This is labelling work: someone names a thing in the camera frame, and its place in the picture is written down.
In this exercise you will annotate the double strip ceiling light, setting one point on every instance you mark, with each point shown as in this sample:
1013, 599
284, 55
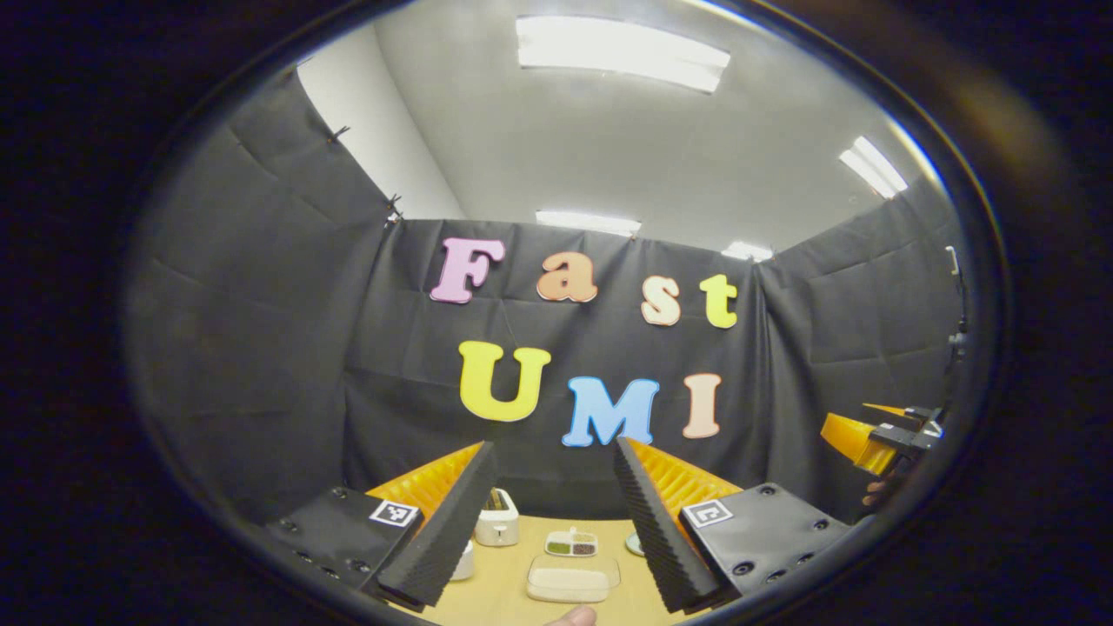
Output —
872, 167

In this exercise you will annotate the large ceiling light panel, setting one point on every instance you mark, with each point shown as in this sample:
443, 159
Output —
622, 52

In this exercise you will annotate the black backdrop cloth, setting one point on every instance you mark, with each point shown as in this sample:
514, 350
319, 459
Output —
261, 348

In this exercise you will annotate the white divided grain dish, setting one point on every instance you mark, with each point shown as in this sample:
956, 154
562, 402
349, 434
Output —
571, 544

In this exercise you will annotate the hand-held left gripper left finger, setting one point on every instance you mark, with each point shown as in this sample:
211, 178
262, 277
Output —
443, 530

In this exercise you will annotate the long ceiling light strip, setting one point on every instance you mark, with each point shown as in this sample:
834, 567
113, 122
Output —
588, 223

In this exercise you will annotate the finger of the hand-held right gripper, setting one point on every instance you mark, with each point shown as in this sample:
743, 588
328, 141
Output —
856, 439
913, 413

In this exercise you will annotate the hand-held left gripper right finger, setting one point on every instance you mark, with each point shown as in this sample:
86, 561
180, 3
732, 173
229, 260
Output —
656, 530

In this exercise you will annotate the clear container of rice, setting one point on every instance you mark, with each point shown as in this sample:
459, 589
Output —
572, 581

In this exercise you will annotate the white rice cooker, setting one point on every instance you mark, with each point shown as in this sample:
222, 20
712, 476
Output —
463, 563

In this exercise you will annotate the white toaster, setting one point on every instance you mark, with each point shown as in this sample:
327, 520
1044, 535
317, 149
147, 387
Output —
497, 526

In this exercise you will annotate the pale green plate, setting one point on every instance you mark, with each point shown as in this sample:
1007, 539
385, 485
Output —
635, 544

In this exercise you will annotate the brown bread slice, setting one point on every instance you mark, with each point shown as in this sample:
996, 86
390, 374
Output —
497, 499

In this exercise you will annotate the small ceiling light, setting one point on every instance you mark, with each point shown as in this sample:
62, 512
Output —
746, 251

